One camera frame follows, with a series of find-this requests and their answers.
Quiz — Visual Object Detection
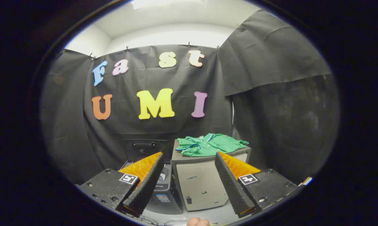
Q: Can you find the dark grey washing machine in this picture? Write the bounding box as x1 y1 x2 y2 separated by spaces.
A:
118 160 184 215

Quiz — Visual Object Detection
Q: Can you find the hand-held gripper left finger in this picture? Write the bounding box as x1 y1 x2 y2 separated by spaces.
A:
76 152 165 218

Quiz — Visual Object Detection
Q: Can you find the green polo shirt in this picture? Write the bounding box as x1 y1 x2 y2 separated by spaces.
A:
175 133 249 157

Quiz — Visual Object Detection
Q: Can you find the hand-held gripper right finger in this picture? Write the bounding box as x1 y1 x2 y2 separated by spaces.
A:
215 152 302 218

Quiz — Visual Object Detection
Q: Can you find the thin black cable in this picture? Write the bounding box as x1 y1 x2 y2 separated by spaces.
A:
136 215 189 226

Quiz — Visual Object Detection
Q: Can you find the grey cabinet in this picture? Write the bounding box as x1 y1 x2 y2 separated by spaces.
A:
171 140 252 212

